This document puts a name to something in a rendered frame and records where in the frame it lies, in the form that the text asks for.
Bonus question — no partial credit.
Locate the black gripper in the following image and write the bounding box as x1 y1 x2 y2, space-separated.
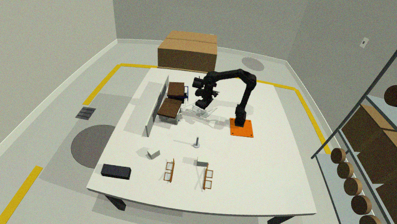
195 90 217 110

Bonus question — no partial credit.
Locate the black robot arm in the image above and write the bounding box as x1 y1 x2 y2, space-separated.
192 69 257 127

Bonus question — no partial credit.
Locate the white flat panel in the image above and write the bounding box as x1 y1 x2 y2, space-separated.
145 74 169 137

